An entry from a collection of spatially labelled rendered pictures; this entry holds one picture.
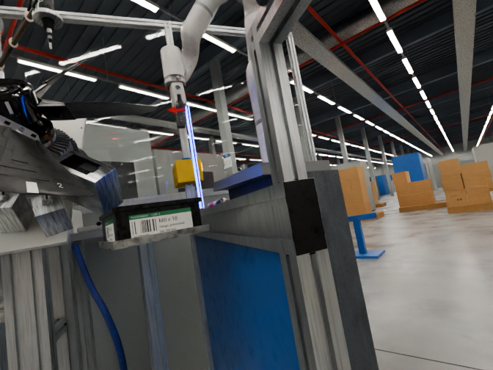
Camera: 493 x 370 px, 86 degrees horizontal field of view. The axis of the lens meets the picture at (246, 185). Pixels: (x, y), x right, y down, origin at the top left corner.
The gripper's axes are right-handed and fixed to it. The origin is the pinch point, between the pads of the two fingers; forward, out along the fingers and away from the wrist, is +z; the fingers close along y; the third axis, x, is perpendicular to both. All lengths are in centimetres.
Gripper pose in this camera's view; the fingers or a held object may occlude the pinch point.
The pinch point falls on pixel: (180, 122)
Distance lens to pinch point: 113.3
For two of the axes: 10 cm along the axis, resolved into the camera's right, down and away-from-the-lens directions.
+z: 1.7, 9.8, -1.0
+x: -9.3, 1.2, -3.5
